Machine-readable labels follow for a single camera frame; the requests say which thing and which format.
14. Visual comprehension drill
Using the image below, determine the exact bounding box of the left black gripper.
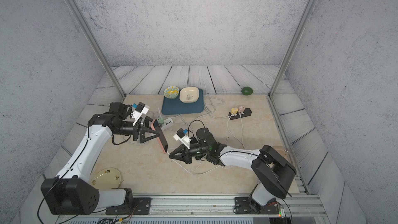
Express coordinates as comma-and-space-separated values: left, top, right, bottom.
115, 116, 162, 144

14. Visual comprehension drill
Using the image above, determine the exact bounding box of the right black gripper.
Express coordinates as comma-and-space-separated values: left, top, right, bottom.
169, 142, 210, 166

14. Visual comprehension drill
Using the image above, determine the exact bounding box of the pink case phone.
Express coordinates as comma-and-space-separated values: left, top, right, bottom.
151, 119, 169, 153

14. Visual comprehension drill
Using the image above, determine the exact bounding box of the white charging cable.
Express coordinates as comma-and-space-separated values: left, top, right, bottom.
226, 116, 247, 150

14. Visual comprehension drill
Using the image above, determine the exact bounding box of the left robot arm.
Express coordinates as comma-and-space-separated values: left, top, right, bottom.
40, 102, 160, 216

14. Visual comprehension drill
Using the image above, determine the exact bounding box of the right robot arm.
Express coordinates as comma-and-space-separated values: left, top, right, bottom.
168, 128, 296, 207

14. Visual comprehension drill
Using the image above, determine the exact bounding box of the white power strip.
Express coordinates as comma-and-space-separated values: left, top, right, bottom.
161, 118, 174, 130

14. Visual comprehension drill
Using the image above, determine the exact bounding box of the blue tray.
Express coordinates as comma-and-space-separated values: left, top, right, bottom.
161, 89, 204, 115

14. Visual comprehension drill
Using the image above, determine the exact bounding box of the patterned small bowl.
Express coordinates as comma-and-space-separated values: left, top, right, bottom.
163, 86, 180, 100

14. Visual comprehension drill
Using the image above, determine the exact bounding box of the cream square dish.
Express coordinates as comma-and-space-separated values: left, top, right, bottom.
179, 87, 200, 104

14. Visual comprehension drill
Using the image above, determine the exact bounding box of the yellow round plate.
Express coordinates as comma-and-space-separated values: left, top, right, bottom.
91, 168, 122, 190

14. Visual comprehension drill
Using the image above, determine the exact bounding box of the yellow charger plug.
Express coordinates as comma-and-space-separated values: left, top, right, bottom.
230, 107, 238, 116

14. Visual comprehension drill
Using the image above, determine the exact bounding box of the pink charger plug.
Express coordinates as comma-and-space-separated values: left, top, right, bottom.
238, 106, 245, 114

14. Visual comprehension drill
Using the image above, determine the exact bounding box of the black power strip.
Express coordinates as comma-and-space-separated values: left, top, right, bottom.
229, 108, 252, 120

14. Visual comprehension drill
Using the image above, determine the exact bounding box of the green avocado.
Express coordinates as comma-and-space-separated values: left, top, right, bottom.
241, 87, 254, 96

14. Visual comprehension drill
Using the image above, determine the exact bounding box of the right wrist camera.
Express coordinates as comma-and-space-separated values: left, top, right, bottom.
173, 128, 191, 149

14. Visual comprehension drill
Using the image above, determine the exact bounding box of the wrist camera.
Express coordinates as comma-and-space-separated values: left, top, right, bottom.
173, 128, 191, 149
130, 102, 150, 125

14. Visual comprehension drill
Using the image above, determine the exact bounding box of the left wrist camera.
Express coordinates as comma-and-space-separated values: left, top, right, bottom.
130, 102, 150, 125

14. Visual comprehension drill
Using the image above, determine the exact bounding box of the grey power strip cord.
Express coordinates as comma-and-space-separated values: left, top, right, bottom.
174, 95, 232, 124

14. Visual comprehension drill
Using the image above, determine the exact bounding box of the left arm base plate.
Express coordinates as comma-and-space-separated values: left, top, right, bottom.
105, 198, 152, 215

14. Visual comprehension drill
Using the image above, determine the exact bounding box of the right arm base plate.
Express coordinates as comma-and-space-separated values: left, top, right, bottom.
233, 197, 280, 215

